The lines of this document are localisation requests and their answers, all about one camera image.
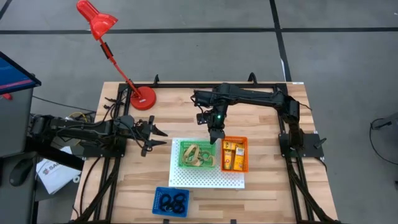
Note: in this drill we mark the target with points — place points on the small yellow box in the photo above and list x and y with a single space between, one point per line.
229 145

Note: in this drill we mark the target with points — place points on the black table edge bracket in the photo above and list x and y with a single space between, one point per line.
233 221
166 221

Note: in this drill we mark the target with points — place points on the black aluminium table frame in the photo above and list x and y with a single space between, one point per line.
174 84

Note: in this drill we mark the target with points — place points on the green plastic basket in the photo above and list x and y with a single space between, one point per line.
196 142

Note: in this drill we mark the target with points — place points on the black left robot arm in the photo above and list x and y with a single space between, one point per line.
77 130

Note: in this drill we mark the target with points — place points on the blue plastic basket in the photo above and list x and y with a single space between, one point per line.
157 193

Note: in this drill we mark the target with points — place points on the red desk lamp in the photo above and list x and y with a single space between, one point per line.
143 98

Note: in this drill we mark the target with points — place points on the grey side table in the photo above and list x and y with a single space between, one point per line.
18 205

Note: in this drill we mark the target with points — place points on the blue screen monitor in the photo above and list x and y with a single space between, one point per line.
12 76

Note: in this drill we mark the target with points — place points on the orange plastic basket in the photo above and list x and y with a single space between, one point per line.
236 138

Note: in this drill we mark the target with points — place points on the black frame hook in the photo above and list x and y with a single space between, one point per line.
252 78
156 79

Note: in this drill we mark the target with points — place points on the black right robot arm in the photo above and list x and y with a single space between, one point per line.
255 95

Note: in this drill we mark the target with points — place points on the black monitor stand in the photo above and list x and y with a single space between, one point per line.
56 157

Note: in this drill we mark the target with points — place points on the black computer mouse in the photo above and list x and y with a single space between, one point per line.
20 171

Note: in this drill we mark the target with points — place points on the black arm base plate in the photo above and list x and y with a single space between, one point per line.
102 153
308 151

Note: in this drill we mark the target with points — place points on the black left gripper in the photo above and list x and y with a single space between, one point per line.
136 133

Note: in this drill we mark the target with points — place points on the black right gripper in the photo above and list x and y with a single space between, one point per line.
217 121

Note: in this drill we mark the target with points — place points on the white perforated metal shelf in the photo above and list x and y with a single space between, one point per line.
202 182

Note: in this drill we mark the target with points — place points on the white printed booklet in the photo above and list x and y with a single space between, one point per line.
56 177

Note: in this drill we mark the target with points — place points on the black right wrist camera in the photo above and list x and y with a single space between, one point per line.
202 119

